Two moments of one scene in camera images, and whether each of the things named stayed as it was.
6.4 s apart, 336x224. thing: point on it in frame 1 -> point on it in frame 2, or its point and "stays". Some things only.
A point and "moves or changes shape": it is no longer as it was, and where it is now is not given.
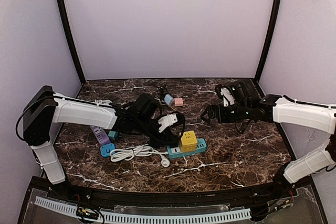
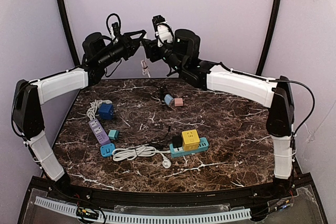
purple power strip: [101, 136] stays
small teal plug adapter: [114, 135] stays
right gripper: [213, 112] -> [155, 51]
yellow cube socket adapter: [188, 141] moves or changes shape
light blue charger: [168, 99] stays
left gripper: [166, 135] -> [127, 46]
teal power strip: [174, 151] stays
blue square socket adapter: [105, 149] stays
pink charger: [178, 102] stays
